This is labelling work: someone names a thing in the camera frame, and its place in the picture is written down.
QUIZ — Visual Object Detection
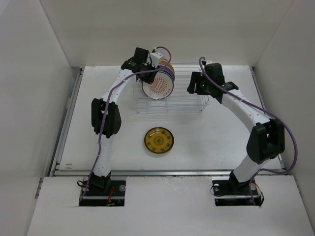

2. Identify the white wire dish rack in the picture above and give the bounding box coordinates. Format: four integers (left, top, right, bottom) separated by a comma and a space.
133, 65, 209, 116

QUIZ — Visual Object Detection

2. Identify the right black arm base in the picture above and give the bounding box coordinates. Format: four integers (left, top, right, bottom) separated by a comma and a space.
210, 178, 265, 207

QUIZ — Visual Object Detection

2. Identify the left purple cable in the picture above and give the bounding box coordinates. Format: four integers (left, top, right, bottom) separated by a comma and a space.
79, 45, 173, 202

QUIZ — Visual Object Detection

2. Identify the metal table edge rail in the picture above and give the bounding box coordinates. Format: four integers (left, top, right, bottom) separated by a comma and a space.
49, 168, 287, 177

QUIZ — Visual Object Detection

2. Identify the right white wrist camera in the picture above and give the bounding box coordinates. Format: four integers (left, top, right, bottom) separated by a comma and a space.
201, 59, 214, 66

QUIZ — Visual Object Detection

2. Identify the white orange sunburst plate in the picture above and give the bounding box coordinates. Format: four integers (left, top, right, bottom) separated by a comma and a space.
141, 72, 174, 100

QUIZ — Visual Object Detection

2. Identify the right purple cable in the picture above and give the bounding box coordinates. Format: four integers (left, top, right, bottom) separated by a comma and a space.
198, 56, 299, 206

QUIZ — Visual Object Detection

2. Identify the purple plate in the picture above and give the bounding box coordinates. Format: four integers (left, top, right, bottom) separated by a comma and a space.
160, 60, 175, 81

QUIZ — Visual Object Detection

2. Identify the tan plate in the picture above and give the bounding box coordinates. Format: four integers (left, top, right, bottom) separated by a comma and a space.
159, 59, 174, 70

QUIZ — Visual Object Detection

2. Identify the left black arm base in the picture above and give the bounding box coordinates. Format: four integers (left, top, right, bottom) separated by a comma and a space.
79, 179, 126, 207

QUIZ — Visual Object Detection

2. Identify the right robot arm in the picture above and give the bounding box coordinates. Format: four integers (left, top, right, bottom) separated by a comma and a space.
187, 63, 285, 194

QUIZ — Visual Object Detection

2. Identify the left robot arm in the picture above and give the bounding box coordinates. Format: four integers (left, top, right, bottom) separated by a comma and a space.
82, 48, 164, 195

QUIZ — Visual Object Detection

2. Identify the purple cable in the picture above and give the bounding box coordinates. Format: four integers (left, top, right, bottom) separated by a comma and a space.
79, 45, 173, 202
198, 56, 299, 206

